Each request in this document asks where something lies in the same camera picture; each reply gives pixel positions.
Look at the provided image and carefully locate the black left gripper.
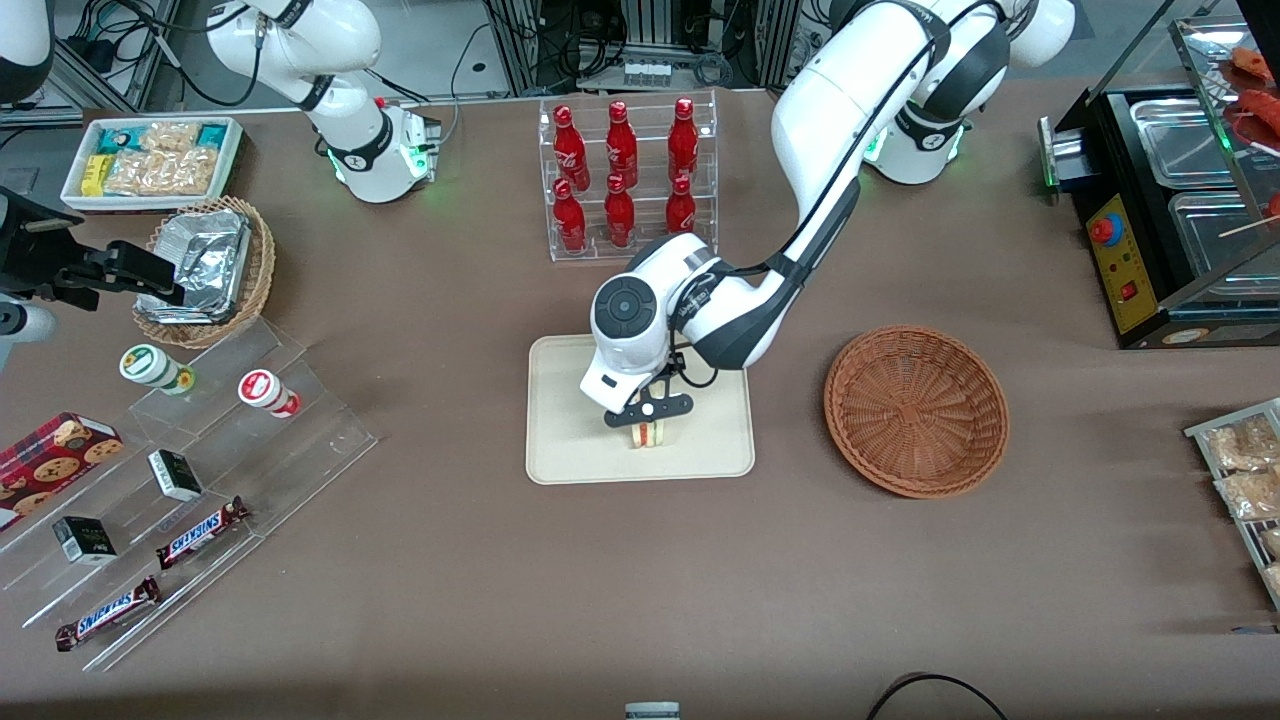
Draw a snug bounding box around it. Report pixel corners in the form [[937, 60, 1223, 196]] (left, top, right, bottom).
[[604, 392, 694, 430]]

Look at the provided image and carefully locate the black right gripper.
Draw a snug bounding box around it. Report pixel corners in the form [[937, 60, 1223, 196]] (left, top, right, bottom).
[[0, 190, 187, 311]]

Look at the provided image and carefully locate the cream plastic tray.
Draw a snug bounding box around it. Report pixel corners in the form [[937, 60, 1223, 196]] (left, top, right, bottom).
[[526, 328, 757, 486]]

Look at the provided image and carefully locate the light wicker basket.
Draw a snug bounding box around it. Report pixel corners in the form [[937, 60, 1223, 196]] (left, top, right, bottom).
[[132, 196, 277, 350]]

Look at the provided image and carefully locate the brown wicker basket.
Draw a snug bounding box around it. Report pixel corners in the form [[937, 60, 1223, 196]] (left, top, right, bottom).
[[824, 324, 1011, 499]]

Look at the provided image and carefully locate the white plastic snack bin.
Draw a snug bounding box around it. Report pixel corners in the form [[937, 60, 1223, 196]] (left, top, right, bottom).
[[60, 116, 245, 213]]

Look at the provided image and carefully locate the green lid yogurt cup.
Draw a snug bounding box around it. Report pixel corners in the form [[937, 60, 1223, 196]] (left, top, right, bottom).
[[119, 343, 197, 396]]

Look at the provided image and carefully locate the aluminium foil container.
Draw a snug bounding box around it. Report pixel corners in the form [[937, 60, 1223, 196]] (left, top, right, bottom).
[[137, 210, 252, 323]]

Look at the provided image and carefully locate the red lid yogurt cup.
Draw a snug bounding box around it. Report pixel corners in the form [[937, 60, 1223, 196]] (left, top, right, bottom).
[[237, 369, 302, 419]]

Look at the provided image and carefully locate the red cookie box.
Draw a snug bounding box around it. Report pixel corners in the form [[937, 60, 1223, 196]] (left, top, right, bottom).
[[0, 411, 125, 531]]

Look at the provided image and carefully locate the red cola bottle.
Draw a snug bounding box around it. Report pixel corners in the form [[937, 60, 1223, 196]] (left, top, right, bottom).
[[665, 175, 698, 239], [552, 104, 591, 193], [552, 179, 588, 254], [605, 100, 639, 189], [668, 97, 700, 184], [604, 174, 637, 249]]

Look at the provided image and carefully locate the clear acrylic bottle rack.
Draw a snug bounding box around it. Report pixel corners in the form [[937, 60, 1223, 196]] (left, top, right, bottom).
[[538, 90, 719, 263]]

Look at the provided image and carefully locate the small black carton box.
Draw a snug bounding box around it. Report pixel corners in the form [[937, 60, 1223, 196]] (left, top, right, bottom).
[[52, 515, 118, 566], [147, 448, 205, 503]]

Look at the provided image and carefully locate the clear acrylic stepped shelf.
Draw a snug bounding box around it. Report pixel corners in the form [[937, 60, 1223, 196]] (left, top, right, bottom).
[[0, 316, 379, 673]]

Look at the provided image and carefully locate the Snickers chocolate bar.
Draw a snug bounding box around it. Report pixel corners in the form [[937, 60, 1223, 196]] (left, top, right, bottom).
[[55, 575, 162, 653], [155, 496, 251, 571]]

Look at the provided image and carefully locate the black food warmer display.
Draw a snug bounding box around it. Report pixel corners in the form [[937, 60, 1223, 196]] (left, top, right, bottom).
[[1038, 0, 1280, 351]]

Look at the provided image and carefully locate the stainless steel pan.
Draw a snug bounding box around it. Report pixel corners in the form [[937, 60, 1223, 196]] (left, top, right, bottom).
[[1168, 190, 1280, 279], [1128, 98, 1236, 191]]

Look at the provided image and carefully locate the red fried food skewer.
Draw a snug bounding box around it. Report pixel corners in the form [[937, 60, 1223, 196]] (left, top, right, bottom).
[[1225, 90, 1280, 147], [1232, 45, 1277, 86]]

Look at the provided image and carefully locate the black cable loop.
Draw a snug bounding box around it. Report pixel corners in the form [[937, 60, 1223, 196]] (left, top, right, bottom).
[[865, 672, 1009, 720]]

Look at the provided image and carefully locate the aluminium frame rack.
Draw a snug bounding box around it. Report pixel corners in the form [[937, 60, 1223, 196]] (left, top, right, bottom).
[[485, 0, 801, 96]]

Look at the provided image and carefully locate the grey wire rack tray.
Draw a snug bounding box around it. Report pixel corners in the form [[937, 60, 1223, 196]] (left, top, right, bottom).
[[1185, 398, 1280, 611]]

